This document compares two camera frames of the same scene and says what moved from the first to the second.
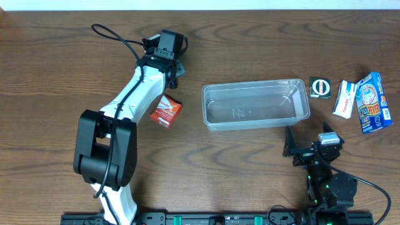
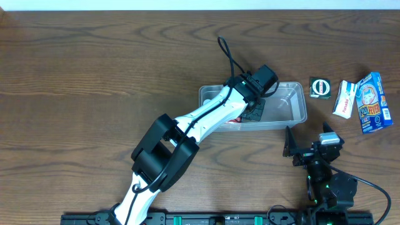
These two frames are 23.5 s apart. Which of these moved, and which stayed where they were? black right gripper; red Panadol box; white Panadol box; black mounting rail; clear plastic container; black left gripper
Moved: black left gripper; red Panadol box
Stayed: black right gripper; white Panadol box; clear plastic container; black mounting rail
